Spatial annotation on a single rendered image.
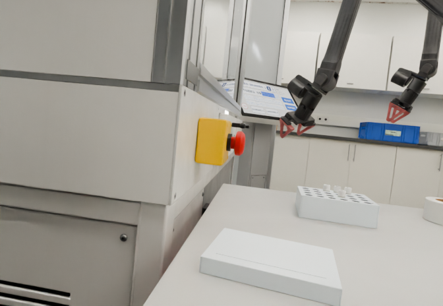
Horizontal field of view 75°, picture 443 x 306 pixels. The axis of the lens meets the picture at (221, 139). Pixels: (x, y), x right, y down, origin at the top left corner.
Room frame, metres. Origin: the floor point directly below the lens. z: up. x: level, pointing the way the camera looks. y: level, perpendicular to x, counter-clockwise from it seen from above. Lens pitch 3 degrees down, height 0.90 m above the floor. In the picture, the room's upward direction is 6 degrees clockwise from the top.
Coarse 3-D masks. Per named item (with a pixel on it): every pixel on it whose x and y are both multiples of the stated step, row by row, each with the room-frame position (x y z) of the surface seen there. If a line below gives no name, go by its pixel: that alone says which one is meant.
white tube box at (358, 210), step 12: (300, 192) 0.51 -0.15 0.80; (312, 192) 0.52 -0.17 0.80; (324, 192) 0.53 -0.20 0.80; (300, 204) 0.48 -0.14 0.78; (312, 204) 0.48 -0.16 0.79; (324, 204) 0.48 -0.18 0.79; (336, 204) 0.47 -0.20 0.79; (348, 204) 0.47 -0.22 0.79; (360, 204) 0.47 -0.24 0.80; (372, 204) 0.47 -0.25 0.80; (300, 216) 0.48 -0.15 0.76; (312, 216) 0.48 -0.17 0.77; (324, 216) 0.48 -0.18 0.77; (336, 216) 0.47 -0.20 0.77; (348, 216) 0.47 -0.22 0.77; (360, 216) 0.47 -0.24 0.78; (372, 216) 0.46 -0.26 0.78
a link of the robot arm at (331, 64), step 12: (348, 0) 1.01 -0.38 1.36; (360, 0) 1.00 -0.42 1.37; (348, 12) 1.00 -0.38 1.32; (336, 24) 1.02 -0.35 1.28; (348, 24) 1.00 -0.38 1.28; (336, 36) 1.01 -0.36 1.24; (348, 36) 1.01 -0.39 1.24; (336, 48) 1.01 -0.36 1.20; (324, 60) 1.02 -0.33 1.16; (336, 60) 1.00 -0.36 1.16; (324, 72) 1.01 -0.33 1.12; (336, 72) 1.01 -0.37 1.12; (324, 84) 1.00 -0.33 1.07
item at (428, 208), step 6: (426, 198) 0.56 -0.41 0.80; (432, 198) 0.57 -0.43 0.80; (438, 198) 0.58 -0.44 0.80; (426, 204) 0.56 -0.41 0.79; (432, 204) 0.54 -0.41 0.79; (438, 204) 0.53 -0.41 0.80; (426, 210) 0.55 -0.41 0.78; (432, 210) 0.54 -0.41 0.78; (438, 210) 0.53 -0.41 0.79; (426, 216) 0.55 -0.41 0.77; (432, 216) 0.54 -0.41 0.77; (438, 216) 0.53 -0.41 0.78; (438, 222) 0.53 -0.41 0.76
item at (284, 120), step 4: (284, 116) 1.10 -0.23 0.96; (280, 120) 1.10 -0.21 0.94; (284, 120) 1.08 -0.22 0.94; (288, 120) 1.09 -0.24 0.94; (280, 124) 1.11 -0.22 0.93; (284, 124) 1.09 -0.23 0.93; (288, 124) 1.07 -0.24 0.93; (280, 128) 1.12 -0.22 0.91; (288, 128) 1.07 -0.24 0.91; (292, 128) 1.06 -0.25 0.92; (280, 132) 1.12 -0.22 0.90; (288, 132) 1.08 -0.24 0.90; (280, 136) 1.13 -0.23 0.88; (284, 136) 1.11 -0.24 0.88
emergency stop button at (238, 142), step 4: (240, 132) 0.47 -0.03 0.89; (236, 136) 0.46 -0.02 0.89; (240, 136) 0.46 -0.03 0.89; (244, 136) 0.46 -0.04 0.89; (232, 140) 0.47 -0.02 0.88; (236, 140) 0.45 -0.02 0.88; (240, 140) 0.45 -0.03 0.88; (244, 140) 0.46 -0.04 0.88; (232, 144) 0.47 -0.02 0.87; (236, 144) 0.45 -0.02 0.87; (240, 144) 0.45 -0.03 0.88; (244, 144) 0.46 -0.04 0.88; (232, 148) 0.47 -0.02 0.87; (236, 148) 0.46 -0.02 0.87; (240, 148) 0.46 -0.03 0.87; (244, 148) 0.47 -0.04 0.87; (236, 152) 0.46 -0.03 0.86; (240, 152) 0.46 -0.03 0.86
